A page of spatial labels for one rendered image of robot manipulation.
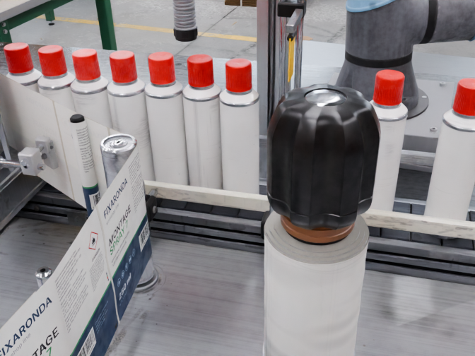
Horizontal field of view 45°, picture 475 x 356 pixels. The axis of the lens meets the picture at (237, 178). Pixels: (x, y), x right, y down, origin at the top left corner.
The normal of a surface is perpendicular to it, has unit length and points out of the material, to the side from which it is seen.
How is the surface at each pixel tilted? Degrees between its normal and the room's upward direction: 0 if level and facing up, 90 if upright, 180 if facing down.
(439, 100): 2
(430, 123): 2
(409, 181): 0
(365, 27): 91
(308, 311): 92
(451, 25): 103
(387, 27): 90
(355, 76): 74
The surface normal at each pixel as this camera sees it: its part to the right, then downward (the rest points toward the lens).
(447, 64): -0.02, -0.84
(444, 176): -0.65, 0.42
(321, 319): 0.02, 0.57
